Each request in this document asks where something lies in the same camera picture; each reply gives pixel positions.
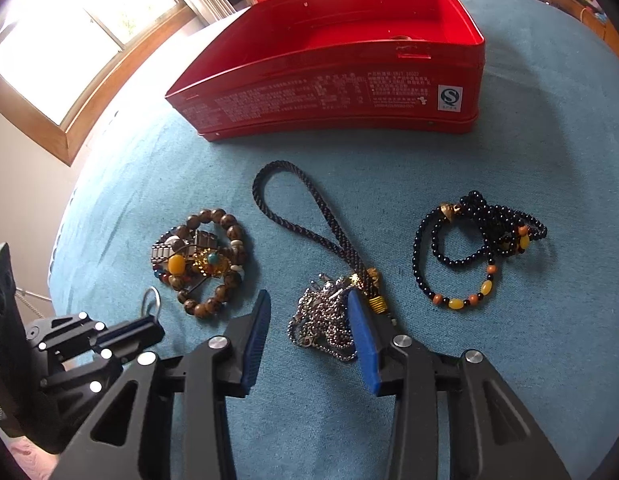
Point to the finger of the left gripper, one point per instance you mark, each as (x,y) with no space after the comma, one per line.
(125,341)

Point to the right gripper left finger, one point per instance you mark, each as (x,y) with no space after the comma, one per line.
(165,419)

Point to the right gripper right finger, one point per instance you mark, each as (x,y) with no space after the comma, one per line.
(492,435)

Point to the gold ornament with turquoise bead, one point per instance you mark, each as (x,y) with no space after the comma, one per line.
(210,262)

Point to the black bead necklace amber accents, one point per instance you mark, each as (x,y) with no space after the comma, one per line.
(504,232)

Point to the wooden framed window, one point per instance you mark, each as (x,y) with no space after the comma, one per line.
(63,61)

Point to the red rectangular tin box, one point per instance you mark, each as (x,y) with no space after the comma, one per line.
(299,64)

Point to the wooden desk with items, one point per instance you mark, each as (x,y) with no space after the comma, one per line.
(592,16)

